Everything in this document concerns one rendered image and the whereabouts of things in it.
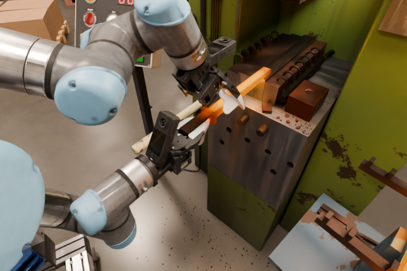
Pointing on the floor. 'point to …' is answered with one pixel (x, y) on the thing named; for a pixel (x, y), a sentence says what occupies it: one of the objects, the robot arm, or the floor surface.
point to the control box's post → (143, 98)
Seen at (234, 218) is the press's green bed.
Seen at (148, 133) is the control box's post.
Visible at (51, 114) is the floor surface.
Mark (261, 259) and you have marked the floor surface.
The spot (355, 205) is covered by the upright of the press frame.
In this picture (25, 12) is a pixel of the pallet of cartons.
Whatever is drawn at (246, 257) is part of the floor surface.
